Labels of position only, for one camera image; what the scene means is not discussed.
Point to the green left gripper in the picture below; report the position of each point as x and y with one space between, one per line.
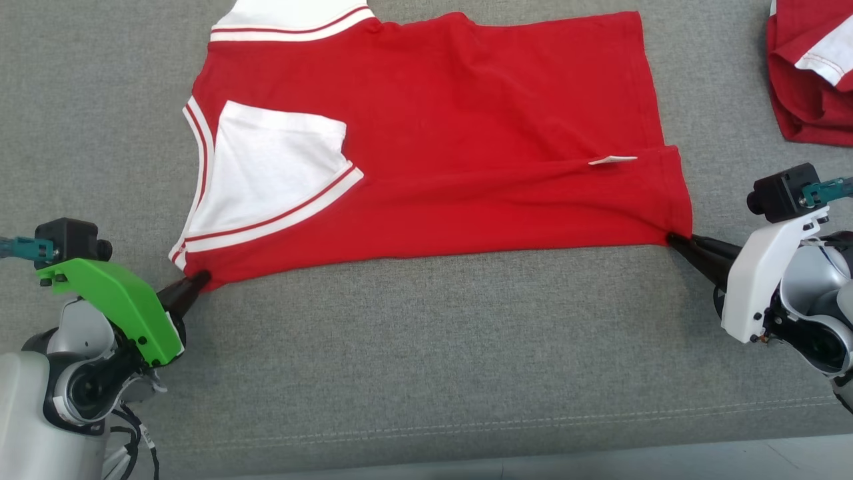
113 300

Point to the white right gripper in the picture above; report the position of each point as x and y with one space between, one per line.
766 280

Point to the red shorts white stripe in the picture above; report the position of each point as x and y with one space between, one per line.
800 93

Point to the red jersey white sleeves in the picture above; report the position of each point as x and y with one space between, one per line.
433 133

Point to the grey fabric sofa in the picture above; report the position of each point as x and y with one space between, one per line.
433 360

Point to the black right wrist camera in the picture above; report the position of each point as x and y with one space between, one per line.
783 193

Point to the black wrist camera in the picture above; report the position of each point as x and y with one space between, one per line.
66 236
783 193

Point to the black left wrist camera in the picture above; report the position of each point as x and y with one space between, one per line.
66 236

